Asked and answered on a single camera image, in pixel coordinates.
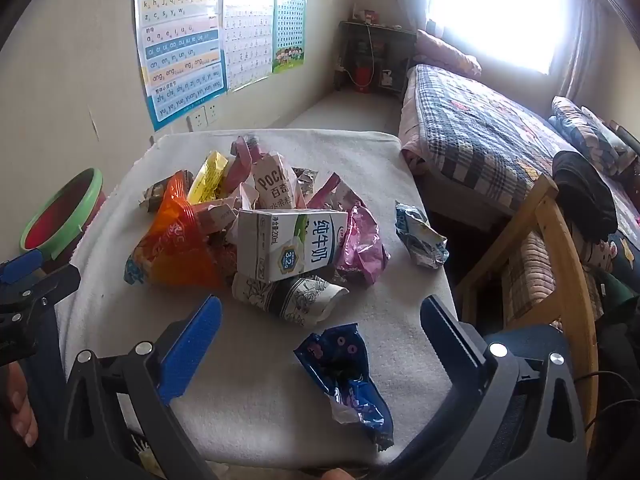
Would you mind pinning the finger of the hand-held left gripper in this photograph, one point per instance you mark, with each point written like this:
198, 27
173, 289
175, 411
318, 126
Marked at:
45, 287

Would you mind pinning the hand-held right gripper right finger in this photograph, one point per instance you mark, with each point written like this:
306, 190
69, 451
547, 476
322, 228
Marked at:
445, 332

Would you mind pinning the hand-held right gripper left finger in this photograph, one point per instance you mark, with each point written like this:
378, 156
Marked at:
195, 345

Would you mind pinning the red bin with green rim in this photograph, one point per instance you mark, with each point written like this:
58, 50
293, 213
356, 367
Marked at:
75, 195

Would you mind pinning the dark blue snack wrapper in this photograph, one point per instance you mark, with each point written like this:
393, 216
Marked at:
345, 375

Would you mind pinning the white milk carton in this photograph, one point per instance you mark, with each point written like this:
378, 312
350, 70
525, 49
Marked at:
290, 245

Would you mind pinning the person's left hand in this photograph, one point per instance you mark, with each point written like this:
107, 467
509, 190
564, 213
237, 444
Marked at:
22, 420

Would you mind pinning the brown floral wrapper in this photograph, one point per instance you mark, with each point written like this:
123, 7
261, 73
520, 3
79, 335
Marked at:
222, 255

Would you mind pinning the person's left leg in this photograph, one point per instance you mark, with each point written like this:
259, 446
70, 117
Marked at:
47, 385

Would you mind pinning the blue white wrapper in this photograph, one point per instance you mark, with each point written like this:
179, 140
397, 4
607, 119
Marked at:
420, 235

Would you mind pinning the orange snack bag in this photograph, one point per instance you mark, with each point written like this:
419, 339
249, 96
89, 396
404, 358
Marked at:
175, 245

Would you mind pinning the plaid chair cushion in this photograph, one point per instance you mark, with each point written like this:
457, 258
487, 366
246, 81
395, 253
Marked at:
530, 275

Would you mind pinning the black and white crumpled wrapper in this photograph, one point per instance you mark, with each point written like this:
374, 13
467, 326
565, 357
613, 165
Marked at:
295, 300

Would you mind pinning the pink foil wrapper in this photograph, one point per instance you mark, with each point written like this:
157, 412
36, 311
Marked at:
362, 245

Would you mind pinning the wooden chair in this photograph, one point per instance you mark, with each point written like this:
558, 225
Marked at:
575, 285

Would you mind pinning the brown silver wrapper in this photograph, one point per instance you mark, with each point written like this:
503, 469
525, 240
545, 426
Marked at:
155, 192

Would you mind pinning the yellow snack packet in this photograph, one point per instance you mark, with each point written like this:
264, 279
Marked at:
210, 177

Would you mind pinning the pink white snack bag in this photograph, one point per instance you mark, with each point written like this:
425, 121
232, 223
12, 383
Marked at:
335, 192

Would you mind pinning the pink cartoon printed pillow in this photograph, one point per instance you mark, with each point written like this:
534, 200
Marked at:
607, 252

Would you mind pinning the pink white snack box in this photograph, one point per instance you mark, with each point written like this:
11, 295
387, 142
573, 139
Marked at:
275, 180

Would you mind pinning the black clothing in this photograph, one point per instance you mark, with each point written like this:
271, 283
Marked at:
585, 195

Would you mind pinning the silver foil wrapper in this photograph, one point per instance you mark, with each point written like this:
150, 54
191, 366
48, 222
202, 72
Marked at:
306, 180

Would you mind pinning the pink magenta wrapper at back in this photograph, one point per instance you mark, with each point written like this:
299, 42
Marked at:
242, 147

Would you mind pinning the bed with plaid quilt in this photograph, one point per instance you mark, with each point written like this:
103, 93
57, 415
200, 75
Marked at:
480, 130

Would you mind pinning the pink blanket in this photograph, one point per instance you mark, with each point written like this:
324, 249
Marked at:
412, 120

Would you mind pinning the floral pillow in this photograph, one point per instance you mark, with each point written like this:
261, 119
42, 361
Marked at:
585, 130

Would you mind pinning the dark bed headboard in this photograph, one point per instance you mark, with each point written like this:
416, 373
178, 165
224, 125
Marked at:
625, 137

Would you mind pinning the red bucket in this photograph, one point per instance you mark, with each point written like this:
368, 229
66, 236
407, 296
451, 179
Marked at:
363, 76

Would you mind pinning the dark shelf unit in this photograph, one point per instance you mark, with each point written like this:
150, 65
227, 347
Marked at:
395, 55

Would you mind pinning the bright window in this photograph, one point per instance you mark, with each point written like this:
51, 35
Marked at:
495, 10

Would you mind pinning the curtain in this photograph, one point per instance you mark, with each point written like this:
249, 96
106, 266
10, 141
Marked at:
590, 35

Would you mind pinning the white wall socket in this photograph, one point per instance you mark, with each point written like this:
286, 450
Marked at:
212, 114
196, 121

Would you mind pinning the blue alphabet wall poster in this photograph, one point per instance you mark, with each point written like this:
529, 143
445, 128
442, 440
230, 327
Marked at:
180, 45

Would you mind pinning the white chart wall poster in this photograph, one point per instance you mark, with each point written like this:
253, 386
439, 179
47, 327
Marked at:
247, 30

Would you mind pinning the green chart wall poster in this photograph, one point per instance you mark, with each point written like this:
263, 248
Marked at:
290, 25

